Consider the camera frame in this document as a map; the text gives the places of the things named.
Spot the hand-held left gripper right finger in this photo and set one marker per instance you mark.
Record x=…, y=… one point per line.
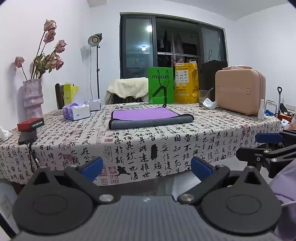
x=200, y=168

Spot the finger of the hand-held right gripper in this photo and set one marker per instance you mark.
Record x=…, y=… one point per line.
x=256, y=155
x=268, y=138

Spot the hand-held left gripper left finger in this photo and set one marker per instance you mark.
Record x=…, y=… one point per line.
x=93, y=166

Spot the grey towel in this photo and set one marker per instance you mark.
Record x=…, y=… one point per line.
x=150, y=124

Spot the purple towel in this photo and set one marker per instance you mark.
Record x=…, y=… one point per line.
x=143, y=114

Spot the small white bottle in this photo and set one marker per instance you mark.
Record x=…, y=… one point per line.
x=261, y=111

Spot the person's purple clothing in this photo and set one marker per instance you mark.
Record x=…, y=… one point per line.
x=285, y=185

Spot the calligraphy printed tablecloth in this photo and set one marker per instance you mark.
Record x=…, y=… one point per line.
x=138, y=141

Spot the pink suitcase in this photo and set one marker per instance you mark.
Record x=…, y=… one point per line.
x=239, y=91

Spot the purple tissue box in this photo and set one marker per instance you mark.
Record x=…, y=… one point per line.
x=76, y=112

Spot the white tissue pack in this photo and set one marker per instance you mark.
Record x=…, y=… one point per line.
x=93, y=105

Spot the white paper packet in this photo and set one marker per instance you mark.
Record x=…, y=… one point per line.
x=209, y=103

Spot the flat white box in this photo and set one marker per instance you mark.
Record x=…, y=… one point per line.
x=127, y=106

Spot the clear glass cup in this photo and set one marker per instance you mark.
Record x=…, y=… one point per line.
x=202, y=98

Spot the black phone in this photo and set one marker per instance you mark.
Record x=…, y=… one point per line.
x=27, y=136

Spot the yellow-green bag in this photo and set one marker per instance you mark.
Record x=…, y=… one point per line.
x=69, y=93

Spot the red box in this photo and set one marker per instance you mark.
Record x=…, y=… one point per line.
x=29, y=125

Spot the dark wooden chair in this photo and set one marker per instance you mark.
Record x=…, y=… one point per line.
x=59, y=96

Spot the cream cloth on chair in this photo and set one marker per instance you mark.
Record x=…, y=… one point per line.
x=127, y=88

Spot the yellow plastic bag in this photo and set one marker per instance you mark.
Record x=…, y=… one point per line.
x=186, y=83

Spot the black paper bag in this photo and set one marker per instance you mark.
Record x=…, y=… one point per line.
x=208, y=74

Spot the pink speckled vase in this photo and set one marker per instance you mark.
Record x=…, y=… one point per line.
x=32, y=99

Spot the green paper bag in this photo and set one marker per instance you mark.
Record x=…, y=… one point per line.
x=160, y=85

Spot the crumpled white tissue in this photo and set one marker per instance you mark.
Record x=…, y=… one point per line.
x=4, y=134

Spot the dried pink roses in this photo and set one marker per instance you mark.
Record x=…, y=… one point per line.
x=54, y=61

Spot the studio lamp on stand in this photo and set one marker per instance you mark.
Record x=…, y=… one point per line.
x=94, y=39

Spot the black framed sliding window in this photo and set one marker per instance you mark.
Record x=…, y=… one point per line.
x=138, y=46

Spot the folding metal frame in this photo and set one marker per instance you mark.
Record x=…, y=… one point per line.
x=271, y=107

